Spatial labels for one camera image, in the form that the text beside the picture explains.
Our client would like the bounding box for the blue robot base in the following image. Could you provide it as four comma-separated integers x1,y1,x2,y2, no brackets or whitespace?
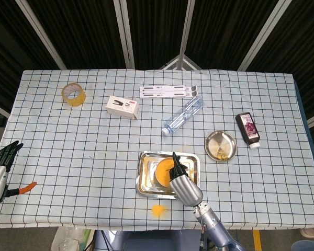
94,229,202,251

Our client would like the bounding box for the yellow packing tape roll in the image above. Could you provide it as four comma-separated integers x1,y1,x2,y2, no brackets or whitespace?
61,83,86,107

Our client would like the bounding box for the dark bottle with purple label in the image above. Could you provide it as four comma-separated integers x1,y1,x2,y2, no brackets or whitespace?
235,112,261,150

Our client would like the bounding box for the blue trouser leg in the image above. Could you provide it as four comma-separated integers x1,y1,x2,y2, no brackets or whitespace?
290,239,314,251

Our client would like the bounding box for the large rectangular steel tray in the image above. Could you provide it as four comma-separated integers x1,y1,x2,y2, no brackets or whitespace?
135,150,201,201

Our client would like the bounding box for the beige shoe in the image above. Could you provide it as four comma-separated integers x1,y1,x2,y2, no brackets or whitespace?
299,226,314,238

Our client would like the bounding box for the clear plastic bag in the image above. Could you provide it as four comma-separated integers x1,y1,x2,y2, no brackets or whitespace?
51,226,95,251

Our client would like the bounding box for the round steel plate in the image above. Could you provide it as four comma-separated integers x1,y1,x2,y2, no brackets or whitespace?
204,130,237,163

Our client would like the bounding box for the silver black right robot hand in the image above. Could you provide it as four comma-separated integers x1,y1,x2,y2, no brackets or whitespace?
168,152,204,207

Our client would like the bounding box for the small rectangular steel tray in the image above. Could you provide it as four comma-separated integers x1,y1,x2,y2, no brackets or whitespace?
142,154,196,194

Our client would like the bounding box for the orange bowl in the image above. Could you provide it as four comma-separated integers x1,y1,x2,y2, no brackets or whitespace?
154,158,186,188

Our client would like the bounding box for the orange spill spot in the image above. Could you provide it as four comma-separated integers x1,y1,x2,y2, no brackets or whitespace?
151,204,166,218

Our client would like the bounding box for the black folding partition screen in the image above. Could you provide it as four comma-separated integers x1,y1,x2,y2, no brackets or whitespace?
0,0,314,129

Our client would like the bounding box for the white stapler box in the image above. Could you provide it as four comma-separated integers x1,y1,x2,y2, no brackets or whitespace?
105,95,141,120

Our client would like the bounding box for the clear plastic water bottle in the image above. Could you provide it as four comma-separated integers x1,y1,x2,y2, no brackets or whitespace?
161,96,205,136

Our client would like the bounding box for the checkered blue tablecloth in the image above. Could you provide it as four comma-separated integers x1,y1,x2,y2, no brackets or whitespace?
0,69,314,231

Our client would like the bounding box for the white folded laptop stand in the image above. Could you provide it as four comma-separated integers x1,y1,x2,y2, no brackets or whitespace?
139,85,198,99

